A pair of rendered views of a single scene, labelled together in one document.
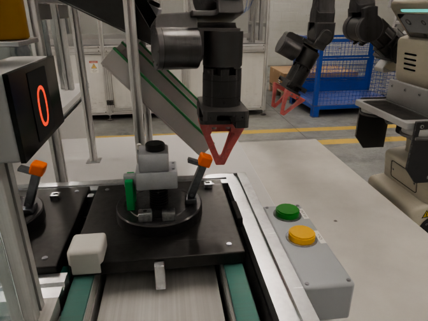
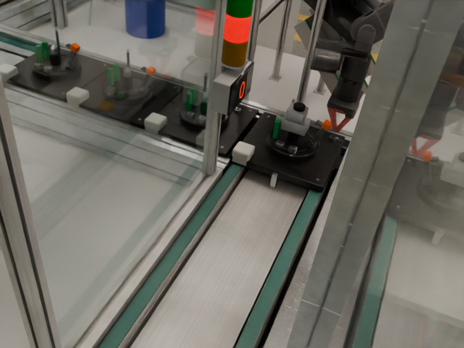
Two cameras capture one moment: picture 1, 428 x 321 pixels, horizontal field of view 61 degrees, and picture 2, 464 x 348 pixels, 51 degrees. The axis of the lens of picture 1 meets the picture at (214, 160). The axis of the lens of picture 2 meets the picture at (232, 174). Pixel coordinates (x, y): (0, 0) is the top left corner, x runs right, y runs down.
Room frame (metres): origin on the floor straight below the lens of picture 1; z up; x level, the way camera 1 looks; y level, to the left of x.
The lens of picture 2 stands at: (-0.49, -0.24, 1.72)
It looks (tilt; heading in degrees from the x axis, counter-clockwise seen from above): 39 degrees down; 26
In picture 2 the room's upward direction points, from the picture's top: 7 degrees clockwise
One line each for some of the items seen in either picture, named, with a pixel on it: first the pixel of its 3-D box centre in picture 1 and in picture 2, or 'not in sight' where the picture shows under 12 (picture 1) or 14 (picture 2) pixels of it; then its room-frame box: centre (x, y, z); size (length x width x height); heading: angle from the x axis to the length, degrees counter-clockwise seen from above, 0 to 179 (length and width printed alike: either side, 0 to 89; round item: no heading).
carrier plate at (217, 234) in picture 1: (160, 218); (290, 148); (0.53, 0.09, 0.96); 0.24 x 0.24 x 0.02; 7
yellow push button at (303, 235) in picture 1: (301, 237); not in sight; (0.47, -0.13, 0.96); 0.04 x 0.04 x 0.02
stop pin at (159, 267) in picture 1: (160, 275); (274, 179); (0.40, 0.07, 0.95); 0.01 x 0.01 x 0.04; 7
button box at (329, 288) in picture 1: (299, 253); not in sight; (0.47, -0.13, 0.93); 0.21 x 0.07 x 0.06; 7
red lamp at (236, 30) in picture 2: not in sight; (237, 25); (0.32, 0.18, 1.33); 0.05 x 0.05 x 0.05
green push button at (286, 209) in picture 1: (287, 213); not in sight; (0.54, -0.13, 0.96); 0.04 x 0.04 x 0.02
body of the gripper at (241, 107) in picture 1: (221, 90); (348, 89); (0.54, -0.01, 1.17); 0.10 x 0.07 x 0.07; 7
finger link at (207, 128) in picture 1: (219, 134); (341, 112); (0.55, -0.01, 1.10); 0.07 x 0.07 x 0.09; 7
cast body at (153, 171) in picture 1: (149, 164); (293, 115); (0.52, 0.10, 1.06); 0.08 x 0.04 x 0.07; 98
